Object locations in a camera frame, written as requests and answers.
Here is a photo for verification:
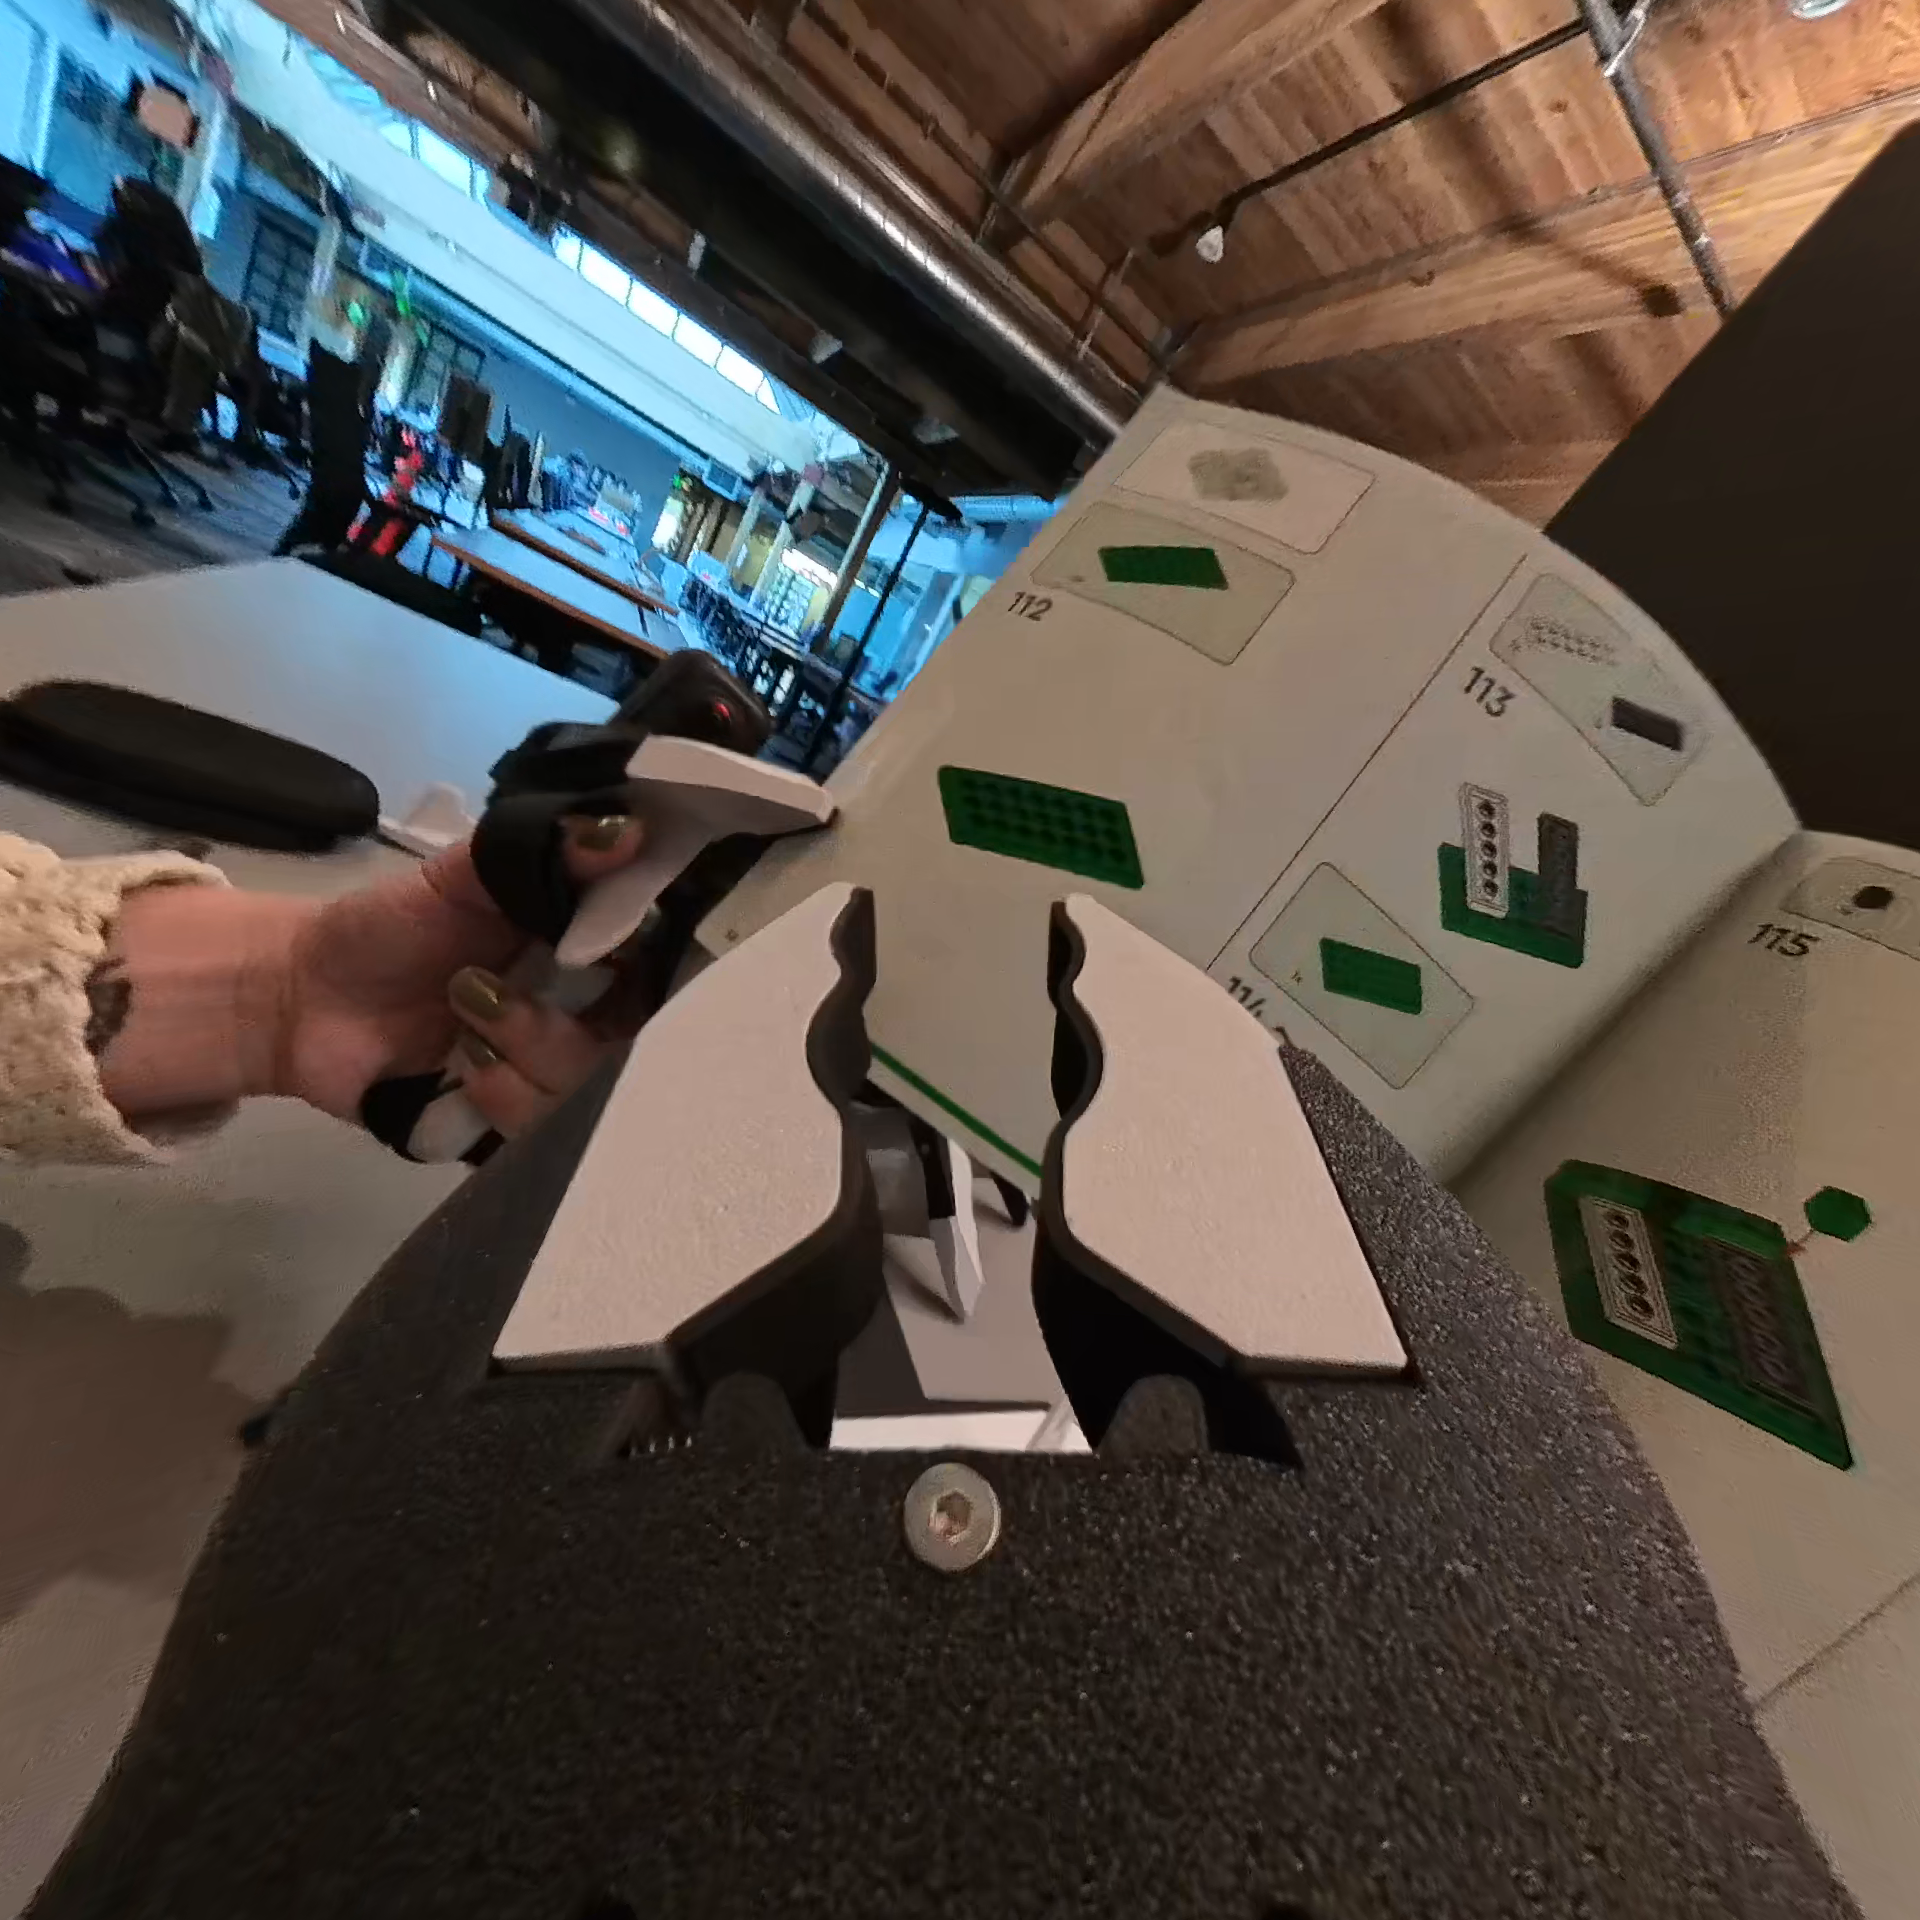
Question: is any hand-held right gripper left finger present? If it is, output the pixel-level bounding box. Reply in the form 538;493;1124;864
490;884;890;1449

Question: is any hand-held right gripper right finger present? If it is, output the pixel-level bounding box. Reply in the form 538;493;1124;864
1032;894;1414;1469

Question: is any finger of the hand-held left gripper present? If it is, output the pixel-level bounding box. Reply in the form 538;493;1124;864
620;733;839;842

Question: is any person's left hand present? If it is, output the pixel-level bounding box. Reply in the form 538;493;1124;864
105;811;651;1144

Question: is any long wooden office desk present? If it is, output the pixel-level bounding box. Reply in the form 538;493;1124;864
433;508;691;671

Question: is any wooden book stand white base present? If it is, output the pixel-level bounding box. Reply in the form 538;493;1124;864
833;1086;1090;1454

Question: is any black zip pouch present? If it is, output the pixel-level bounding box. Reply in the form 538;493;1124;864
0;678;385;854

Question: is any distant black office chair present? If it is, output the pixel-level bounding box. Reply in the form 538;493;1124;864
276;336;395;558

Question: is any open instruction booklet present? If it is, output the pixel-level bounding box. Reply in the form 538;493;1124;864
698;387;1920;1718

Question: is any black panel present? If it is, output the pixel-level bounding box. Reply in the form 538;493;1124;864
1544;83;1920;854

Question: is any metal ceiling conduit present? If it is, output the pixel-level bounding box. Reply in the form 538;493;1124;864
1574;0;1738;312

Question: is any silver ventilation duct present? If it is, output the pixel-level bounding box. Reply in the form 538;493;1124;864
555;0;1141;451

